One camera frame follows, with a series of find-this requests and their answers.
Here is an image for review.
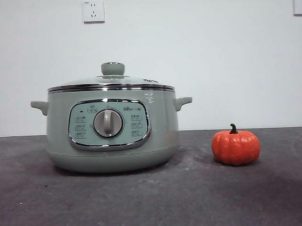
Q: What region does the small orange pumpkin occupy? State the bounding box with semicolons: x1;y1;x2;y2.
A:
210;122;261;167

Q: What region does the glass lid with green knob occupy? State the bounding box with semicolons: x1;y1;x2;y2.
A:
46;59;176;94

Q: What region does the pale green electric pot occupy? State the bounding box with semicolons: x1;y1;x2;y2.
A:
30;86;195;176

